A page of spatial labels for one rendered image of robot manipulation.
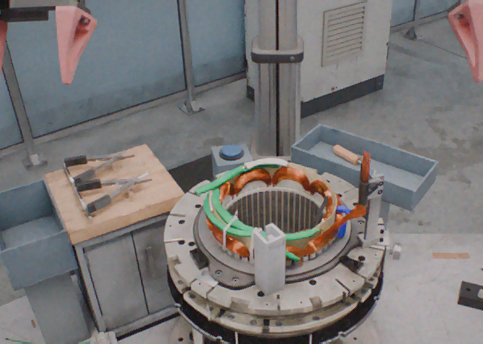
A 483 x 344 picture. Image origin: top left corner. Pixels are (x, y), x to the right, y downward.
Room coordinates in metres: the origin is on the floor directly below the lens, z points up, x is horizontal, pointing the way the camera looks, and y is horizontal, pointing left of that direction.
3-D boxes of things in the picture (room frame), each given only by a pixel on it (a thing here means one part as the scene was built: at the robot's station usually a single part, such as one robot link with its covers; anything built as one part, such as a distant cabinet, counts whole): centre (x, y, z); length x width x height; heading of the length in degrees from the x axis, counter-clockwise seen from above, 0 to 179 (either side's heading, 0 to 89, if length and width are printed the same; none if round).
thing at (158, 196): (0.78, 0.23, 1.05); 0.20 x 0.19 x 0.02; 117
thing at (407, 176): (0.84, -0.22, 0.92); 0.25 x 0.11 x 0.28; 51
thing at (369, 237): (0.57, -0.17, 1.15); 0.03 x 0.02 x 0.12; 109
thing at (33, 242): (0.71, 0.36, 0.92); 0.17 x 0.11 x 0.28; 27
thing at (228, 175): (0.66, 0.01, 1.15); 0.15 x 0.04 x 0.02; 117
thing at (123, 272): (0.78, 0.23, 0.91); 0.19 x 0.19 x 0.26; 27
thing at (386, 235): (0.57, -0.20, 1.07); 0.04 x 0.02 x 0.05; 165
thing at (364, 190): (0.55, -0.15, 1.21); 0.04 x 0.04 x 0.03; 27
